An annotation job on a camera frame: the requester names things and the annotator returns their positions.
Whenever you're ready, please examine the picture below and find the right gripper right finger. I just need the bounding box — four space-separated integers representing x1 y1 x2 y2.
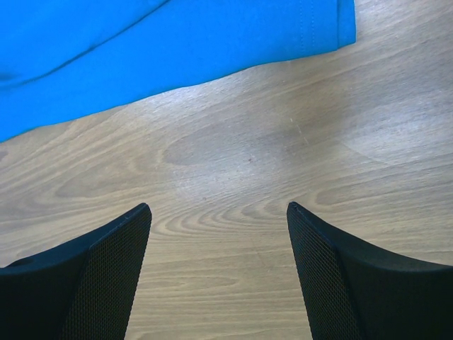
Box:
287 202 452 339

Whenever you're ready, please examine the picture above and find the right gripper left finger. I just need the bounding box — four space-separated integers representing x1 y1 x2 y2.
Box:
1 203 151 339

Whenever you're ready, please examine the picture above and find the blue t shirt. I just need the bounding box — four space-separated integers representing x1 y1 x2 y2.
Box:
1 0 356 141

